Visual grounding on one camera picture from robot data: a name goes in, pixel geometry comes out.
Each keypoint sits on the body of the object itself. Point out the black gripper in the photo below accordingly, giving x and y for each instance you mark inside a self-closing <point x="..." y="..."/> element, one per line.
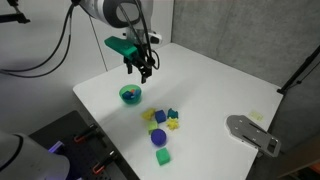
<point x="137" y="60"/>

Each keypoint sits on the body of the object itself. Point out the light blue toy figure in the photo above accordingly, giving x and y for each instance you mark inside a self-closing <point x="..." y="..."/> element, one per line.
<point x="136" y="93"/>

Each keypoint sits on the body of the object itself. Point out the orange toy figure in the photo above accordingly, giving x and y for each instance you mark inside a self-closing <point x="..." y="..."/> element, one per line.
<point x="132" y="90"/>

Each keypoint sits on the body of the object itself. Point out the green bowl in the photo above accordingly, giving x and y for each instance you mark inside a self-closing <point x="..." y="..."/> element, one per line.
<point x="136" y="100"/>

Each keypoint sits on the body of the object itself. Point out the yellow bear toy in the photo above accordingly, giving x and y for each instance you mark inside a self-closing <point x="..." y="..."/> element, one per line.
<point x="148" y="114"/>

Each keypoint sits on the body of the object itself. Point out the blue toy cube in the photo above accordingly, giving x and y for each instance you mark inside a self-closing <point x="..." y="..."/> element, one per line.
<point x="160" y="116"/>

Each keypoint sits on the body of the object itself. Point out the teal toy figure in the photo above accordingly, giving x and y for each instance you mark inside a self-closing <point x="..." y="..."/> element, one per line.
<point x="172" y="114"/>

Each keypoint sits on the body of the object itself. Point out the light green toy cube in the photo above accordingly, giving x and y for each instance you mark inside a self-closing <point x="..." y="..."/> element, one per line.
<point x="152" y="126"/>

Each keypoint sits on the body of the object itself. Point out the yellow spiky star toy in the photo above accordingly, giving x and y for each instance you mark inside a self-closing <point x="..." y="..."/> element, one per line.
<point x="172" y="124"/>

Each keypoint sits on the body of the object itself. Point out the dark blue printed cube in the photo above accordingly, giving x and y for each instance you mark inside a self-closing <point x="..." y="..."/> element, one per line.
<point x="126" y="95"/>

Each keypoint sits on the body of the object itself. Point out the dark blue spiky ball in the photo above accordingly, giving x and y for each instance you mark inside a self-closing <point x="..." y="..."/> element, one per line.
<point x="158" y="137"/>

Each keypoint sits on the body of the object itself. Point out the black clamp orange tip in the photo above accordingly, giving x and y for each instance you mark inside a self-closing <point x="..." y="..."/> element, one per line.
<point x="85" y="133"/>
<point x="104" y="162"/>

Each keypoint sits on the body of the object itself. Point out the black perforated base board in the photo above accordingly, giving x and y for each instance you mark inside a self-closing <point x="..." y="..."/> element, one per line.
<point x="66" y="133"/>

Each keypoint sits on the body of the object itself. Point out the yellow tape piece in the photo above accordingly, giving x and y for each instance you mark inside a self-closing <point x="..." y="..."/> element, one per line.
<point x="256" y="115"/>

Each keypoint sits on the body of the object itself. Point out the grey metal mounting plate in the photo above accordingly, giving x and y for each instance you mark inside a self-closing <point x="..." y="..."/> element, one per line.
<point x="250" y="131"/>

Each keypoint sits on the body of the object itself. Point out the black tripod leg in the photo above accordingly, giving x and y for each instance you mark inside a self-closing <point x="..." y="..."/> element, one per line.
<point x="300" y="71"/>

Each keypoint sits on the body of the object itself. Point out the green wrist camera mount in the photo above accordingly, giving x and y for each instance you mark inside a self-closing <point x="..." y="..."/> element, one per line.
<point x="118" y="45"/>

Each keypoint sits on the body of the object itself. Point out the black camera bracket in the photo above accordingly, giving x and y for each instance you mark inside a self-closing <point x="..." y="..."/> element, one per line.
<point x="15" y="17"/>

